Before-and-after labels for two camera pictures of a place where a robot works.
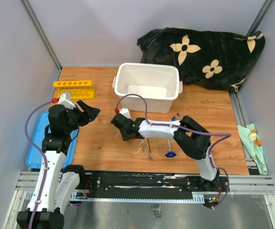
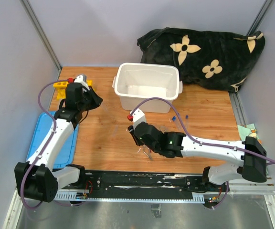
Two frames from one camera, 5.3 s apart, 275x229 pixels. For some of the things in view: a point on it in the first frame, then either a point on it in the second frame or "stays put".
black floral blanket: x=220 y=58 stays put
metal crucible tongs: x=146 y=150 stays put
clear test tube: x=114 y=132 stays put
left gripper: x=91 y=112 -> x=97 y=100
